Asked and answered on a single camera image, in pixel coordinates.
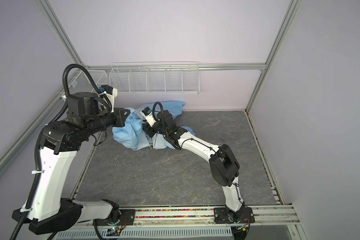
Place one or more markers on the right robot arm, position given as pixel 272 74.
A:
pixel 222 161

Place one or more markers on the long white wire basket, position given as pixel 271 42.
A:
pixel 155 77

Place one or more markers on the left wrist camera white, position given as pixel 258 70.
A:
pixel 110 92

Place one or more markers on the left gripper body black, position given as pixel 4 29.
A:
pixel 102 122

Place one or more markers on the white vented cable duct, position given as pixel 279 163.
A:
pixel 146 233

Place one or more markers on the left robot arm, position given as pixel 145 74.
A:
pixel 83 115

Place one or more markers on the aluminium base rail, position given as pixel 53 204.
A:
pixel 260 215

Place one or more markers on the small white mesh basket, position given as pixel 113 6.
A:
pixel 79 82

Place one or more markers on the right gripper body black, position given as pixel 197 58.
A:
pixel 158 129

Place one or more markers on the light blue zip jacket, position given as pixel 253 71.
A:
pixel 132 135

